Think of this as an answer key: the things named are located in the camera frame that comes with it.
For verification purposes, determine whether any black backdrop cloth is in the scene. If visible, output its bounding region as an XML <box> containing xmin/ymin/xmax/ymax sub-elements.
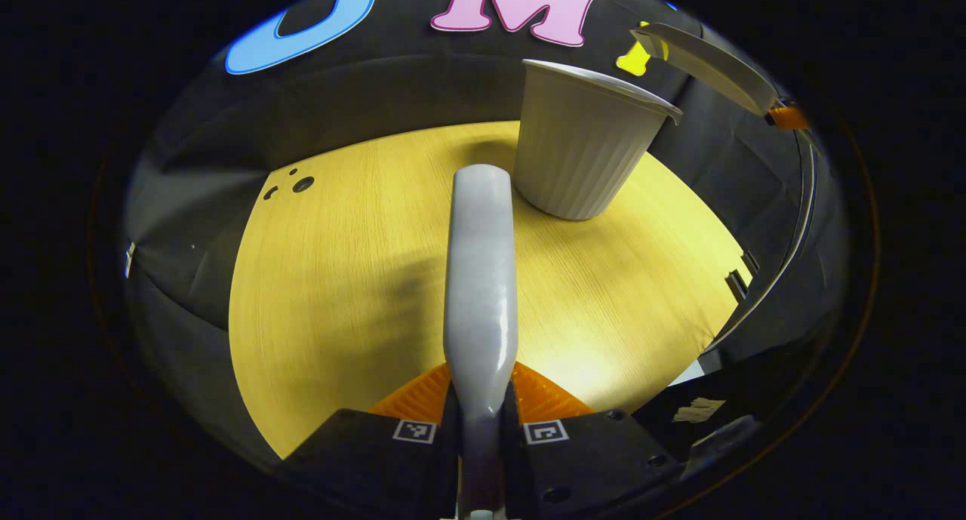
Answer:
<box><xmin>121</xmin><ymin>0</ymin><xmax>846</xmax><ymax>468</ymax></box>

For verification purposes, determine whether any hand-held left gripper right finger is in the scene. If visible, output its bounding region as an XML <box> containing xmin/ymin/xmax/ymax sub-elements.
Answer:
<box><xmin>502</xmin><ymin>362</ymin><xmax>685</xmax><ymax>520</ymax></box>

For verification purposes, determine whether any white ribbed garbage bin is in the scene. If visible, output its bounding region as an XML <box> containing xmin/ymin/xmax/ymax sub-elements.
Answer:
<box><xmin>513</xmin><ymin>58</ymin><xmax>684</xmax><ymax>221</ymax></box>

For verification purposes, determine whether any wooden desktop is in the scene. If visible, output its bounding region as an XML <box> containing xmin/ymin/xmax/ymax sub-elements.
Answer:
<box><xmin>229</xmin><ymin>120</ymin><xmax>752</xmax><ymax>460</ymax></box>

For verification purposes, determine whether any black table bracket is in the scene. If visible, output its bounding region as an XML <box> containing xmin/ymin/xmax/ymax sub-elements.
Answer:
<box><xmin>724</xmin><ymin>251</ymin><xmax>761</xmax><ymax>303</ymax></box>

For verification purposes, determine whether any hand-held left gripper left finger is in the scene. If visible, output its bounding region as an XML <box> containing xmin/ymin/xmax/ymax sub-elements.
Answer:
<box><xmin>283</xmin><ymin>362</ymin><xmax>461</xmax><ymax>520</ymax></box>

